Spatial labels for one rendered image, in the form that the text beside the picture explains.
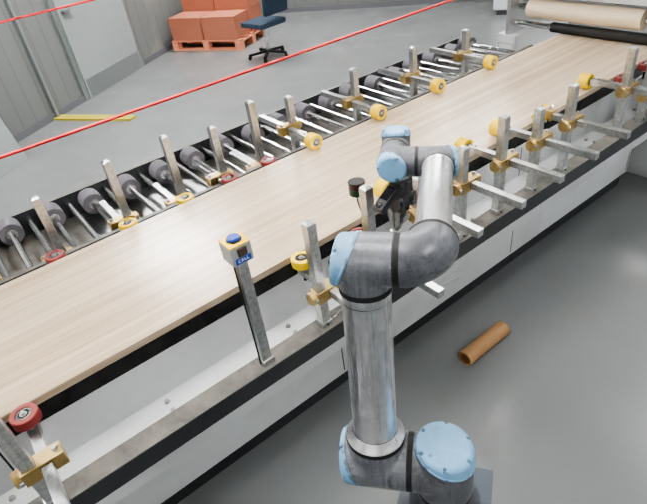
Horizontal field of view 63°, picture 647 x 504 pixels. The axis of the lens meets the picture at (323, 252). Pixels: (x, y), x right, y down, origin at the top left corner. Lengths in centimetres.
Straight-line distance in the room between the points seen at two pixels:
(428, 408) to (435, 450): 117
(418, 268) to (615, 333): 209
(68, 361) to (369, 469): 101
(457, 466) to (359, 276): 57
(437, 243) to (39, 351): 138
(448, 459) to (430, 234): 59
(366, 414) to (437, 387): 136
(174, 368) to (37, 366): 43
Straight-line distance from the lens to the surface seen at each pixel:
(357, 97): 315
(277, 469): 247
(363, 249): 106
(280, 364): 188
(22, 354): 201
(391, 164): 157
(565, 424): 262
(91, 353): 187
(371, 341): 117
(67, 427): 196
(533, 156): 260
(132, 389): 195
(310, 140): 269
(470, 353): 271
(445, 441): 144
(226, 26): 839
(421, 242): 106
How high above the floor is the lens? 207
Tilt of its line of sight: 36 degrees down
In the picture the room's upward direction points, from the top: 9 degrees counter-clockwise
